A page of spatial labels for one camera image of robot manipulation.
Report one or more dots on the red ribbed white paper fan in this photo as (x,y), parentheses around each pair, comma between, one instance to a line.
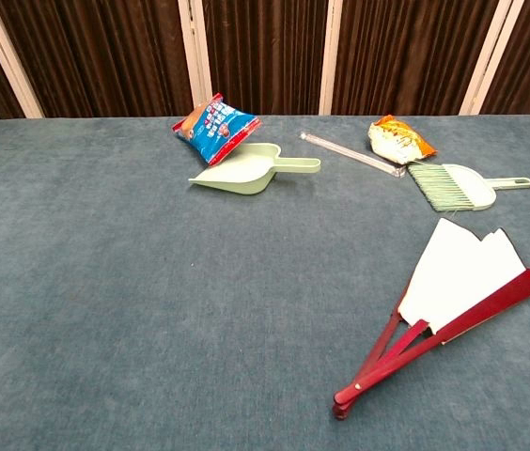
(457,272)

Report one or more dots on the light green hand brush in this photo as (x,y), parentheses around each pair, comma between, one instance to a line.
(462,188)

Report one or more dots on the light green plastic dustpan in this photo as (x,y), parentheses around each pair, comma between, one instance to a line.
(246,174)

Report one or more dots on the blue red snack bag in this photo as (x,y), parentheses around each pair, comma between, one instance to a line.
(213,127)

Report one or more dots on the clear plastic tube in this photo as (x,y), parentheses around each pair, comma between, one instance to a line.
(349,152)

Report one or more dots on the orange white snack bag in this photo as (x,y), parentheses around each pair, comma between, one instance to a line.
(399,138)

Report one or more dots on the blue felt table cover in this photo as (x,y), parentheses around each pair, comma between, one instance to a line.
(105,282)

